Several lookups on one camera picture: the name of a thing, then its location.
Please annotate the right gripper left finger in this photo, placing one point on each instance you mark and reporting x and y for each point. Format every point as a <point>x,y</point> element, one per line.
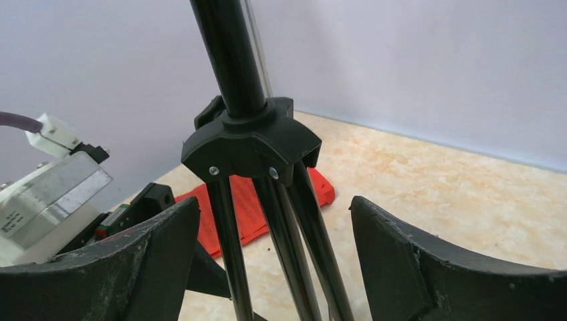
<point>138,274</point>

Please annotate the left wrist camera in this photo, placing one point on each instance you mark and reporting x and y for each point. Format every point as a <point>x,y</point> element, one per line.
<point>46,209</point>

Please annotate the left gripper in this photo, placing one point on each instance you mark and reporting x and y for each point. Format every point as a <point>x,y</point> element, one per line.
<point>206,276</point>

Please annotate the red sheet music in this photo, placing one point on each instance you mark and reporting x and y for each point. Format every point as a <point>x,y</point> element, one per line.
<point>249,215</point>

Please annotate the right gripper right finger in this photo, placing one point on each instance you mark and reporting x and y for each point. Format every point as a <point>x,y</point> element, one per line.
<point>410,274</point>

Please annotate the black music stand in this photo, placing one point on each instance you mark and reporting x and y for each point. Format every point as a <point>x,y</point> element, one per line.
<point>244,133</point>

